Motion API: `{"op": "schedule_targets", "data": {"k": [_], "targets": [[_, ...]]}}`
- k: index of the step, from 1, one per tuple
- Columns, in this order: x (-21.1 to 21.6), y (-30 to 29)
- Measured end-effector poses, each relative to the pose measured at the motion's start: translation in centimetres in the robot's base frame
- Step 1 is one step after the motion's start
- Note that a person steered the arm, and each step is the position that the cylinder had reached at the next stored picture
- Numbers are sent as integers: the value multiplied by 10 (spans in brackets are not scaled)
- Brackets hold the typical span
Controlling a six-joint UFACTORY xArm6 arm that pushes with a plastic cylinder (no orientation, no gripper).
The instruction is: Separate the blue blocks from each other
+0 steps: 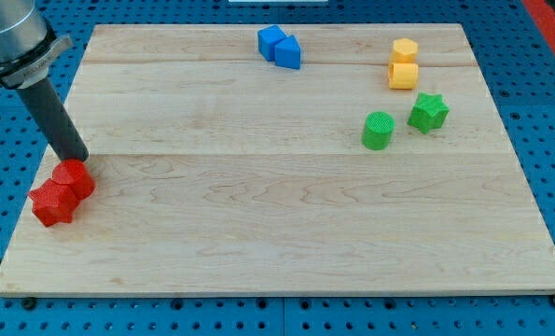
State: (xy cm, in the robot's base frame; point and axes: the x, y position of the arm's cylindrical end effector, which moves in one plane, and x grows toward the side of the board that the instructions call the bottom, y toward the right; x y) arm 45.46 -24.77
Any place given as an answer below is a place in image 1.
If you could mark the red star block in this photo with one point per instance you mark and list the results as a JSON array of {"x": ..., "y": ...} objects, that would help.
[{"x": 53, "y": 203}]

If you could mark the yellow hexagon block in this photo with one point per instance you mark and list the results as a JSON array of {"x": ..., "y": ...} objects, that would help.
[{"x": 404, "y": 50}]

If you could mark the red cylinder block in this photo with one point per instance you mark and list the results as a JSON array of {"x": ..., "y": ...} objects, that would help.
[{"x": 75, "y": 175}]

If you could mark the green cylinder block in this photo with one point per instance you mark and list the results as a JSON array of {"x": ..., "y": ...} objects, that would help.
[{"x": 378, "y": 130}]

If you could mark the yellow cylinder block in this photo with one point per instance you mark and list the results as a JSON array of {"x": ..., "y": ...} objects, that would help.
[{"x": 403, "y": 76}]

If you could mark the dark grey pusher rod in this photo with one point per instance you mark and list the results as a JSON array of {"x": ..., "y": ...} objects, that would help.
[{"x": 51, "y": 117}]

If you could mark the blue cube block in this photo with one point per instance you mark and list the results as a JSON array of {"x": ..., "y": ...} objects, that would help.
[{"x": 267, "y": 39}]

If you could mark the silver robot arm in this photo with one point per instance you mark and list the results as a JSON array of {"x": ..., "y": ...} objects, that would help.
[{"x": 28, "y": 44}]

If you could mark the blue triangle block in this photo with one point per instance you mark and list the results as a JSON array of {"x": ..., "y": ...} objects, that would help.
[{"x": 287, "y": 53}]

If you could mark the wooden board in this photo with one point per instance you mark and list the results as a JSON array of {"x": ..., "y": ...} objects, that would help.
[{"x": 219, "y": 174}]

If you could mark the green star block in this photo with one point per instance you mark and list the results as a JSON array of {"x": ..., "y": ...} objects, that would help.
[{"x": 428, "y": 112}]

